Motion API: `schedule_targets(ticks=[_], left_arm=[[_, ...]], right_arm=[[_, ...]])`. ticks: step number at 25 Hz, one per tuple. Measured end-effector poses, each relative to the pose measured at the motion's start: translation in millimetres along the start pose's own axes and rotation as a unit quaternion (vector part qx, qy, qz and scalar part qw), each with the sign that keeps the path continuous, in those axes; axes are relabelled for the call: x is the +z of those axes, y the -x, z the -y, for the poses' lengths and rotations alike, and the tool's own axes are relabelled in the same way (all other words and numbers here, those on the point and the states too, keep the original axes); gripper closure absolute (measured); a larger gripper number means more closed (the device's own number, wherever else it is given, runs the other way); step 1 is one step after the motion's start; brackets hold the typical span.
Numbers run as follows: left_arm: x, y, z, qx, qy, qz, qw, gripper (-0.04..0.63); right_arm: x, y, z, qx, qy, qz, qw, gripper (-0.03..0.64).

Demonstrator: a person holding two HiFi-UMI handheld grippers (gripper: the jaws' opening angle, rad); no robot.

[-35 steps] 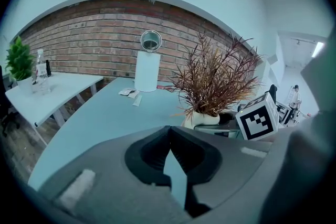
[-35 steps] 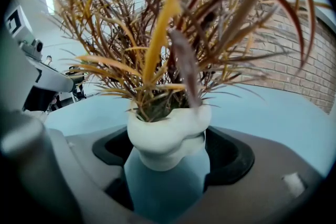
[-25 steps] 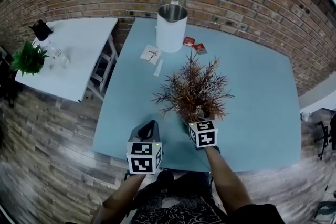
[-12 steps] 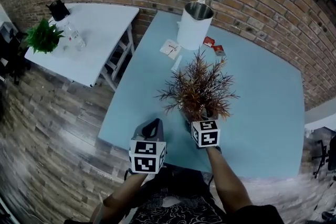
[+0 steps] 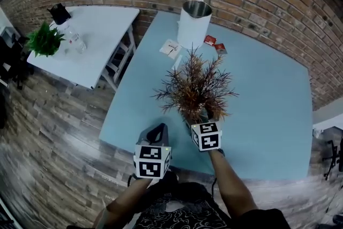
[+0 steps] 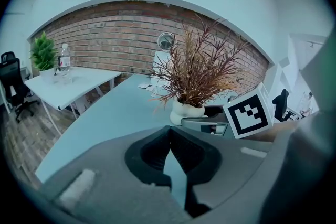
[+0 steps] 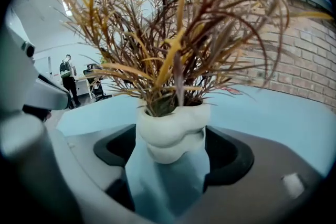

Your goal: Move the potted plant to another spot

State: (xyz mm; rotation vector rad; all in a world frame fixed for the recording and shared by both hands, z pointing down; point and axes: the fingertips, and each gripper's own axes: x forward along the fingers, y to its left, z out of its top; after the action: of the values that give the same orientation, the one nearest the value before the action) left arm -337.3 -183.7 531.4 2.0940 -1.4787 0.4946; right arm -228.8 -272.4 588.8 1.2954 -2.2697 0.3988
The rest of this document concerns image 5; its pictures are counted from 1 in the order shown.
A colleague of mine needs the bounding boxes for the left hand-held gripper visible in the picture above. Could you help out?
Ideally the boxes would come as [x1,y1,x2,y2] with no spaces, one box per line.
[133,122,172,179]

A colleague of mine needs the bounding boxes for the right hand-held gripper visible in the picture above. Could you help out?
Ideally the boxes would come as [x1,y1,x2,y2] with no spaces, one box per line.
[190,107,223,152]

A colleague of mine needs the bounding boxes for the brown plant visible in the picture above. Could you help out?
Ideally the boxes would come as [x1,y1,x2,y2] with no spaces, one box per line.
[151,42,240,127]

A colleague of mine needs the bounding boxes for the person's left forearm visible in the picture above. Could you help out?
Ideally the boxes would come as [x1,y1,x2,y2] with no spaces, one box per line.
[95,176,153,229]

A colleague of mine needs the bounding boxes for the person's right forearm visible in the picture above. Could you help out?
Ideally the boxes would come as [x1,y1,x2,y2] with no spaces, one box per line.
[208,149,259,219]

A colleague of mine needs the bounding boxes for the green potted plant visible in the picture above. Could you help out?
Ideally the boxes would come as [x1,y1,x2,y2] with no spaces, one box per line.
[24,21,66,58]

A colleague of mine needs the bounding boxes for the light blue table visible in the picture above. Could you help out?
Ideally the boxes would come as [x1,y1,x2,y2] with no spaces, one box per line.
[98,10,314,181]

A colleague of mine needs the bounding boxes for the white narrow sachet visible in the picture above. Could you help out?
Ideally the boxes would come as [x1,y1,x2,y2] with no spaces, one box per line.
[171,54,183,72]

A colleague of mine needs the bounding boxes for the black patterned clothing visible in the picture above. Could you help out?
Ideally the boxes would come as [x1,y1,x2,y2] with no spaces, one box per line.
[101,171,292,229]

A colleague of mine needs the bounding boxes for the red packet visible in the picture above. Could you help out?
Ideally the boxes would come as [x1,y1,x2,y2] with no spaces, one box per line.
[203,34,217,47]
[213,42,228,56]

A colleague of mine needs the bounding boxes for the white printed paper packet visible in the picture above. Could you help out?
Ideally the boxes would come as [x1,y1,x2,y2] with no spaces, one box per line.
[159,39,180,57]

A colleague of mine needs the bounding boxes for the white bin with open lid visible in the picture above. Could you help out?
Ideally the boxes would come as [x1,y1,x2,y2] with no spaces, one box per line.
[176,0,219,50]

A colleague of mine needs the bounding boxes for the black office chair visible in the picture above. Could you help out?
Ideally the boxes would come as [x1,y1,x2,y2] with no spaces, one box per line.
[0,33,34,89]
[321,138,343,182]

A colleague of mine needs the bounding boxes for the white side table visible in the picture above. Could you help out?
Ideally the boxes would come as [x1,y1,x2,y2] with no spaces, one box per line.
[26,5,141,92]

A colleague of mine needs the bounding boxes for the clear plastic bottle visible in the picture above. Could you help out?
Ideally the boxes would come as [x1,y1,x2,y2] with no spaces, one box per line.
[63,23,88,55]

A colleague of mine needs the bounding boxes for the black jug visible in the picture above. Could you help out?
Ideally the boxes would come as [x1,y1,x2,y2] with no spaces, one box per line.
[47,3,72,25]

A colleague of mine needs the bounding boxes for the white strap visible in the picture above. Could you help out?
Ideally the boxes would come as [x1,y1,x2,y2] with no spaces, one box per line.
[92,208,108,229]

